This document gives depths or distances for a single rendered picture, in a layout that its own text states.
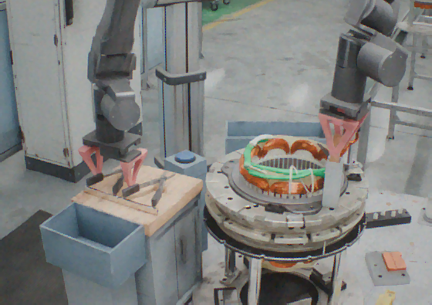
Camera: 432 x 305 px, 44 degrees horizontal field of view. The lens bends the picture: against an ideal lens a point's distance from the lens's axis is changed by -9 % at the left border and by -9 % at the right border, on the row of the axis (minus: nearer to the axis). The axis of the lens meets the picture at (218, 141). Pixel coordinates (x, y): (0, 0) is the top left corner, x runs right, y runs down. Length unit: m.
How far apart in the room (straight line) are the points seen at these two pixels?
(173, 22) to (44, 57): 1.92
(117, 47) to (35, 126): 2.53
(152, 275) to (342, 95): 0.49
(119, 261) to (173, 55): 0.62
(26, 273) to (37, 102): 1.13
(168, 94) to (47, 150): 2.12
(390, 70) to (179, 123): 0.76
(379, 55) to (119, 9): 0.42
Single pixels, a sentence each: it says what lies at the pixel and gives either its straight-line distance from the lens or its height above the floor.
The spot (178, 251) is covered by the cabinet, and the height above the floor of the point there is 0.94.
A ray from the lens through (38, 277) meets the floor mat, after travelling 2.71.
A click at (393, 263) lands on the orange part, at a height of 0.80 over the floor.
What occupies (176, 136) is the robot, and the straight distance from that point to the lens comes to 1.51.
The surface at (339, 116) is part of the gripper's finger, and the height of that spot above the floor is 1.28.
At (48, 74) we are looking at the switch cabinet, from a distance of 3.30.
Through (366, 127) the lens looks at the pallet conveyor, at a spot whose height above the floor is 0.55.
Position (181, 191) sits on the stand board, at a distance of 1.15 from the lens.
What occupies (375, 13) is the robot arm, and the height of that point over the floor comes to 1.45.
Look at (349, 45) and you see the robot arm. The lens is 0.92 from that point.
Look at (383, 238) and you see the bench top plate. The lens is 1.56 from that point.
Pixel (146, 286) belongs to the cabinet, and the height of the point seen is 0.91.
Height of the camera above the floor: 1.63
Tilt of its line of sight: 24 degrees down
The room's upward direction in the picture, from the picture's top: straight up
